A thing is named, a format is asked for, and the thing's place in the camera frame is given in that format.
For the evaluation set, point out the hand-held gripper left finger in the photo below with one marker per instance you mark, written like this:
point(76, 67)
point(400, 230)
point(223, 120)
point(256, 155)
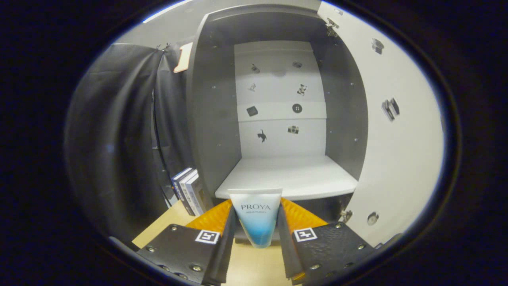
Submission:
point(226, 250)

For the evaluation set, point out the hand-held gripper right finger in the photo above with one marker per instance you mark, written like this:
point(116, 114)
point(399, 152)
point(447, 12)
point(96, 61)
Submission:
point(286, 254)

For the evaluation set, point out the white and blue tube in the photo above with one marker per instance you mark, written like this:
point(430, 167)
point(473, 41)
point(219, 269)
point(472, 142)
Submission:
point(257, 222)

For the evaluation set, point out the white spine book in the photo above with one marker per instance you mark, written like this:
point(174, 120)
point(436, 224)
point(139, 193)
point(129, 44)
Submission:
point(183, 194)

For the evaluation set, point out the metal door hinge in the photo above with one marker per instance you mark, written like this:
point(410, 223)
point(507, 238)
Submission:
point(331, 27)
point(346, 215)

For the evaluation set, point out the white cabinet shelf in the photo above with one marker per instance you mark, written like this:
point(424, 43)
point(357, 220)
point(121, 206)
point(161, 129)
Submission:
point(289, 174)

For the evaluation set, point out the grey cabinet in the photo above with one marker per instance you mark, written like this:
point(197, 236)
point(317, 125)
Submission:
point(214, 119)

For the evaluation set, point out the black backdrop cloth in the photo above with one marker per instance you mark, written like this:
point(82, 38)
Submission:
point(119, 139)

